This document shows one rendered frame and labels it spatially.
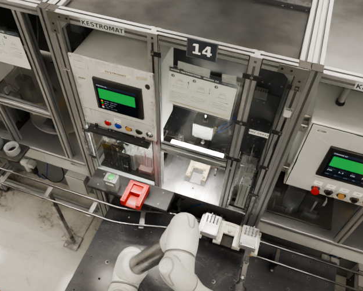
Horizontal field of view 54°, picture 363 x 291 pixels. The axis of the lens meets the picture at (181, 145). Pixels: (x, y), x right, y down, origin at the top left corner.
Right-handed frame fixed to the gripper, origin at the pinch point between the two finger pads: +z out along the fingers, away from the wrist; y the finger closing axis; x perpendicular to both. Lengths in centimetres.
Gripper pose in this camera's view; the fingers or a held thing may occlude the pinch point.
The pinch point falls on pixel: (245, 258)
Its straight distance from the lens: 212.1
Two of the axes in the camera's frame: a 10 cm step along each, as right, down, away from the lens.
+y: 0.4, -6.2, -7.8
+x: -9.5, -2.6, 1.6
